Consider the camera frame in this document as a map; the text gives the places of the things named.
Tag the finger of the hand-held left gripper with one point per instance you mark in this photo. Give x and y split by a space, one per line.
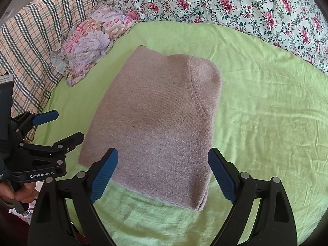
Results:
46 117
69 141

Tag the person's left hand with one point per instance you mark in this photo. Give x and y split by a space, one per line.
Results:
27 192

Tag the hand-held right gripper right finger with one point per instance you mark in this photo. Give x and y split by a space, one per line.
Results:
223 178

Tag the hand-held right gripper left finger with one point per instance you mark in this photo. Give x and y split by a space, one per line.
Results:
102 178

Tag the light green bed sheet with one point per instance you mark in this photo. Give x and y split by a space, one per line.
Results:
256 107

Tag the rose print floral bedsheet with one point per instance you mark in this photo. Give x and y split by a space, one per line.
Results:
217 2

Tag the pink knit sweater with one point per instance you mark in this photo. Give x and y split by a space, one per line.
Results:
158 123

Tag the pastel floral pillow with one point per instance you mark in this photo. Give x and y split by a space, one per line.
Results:
94 38

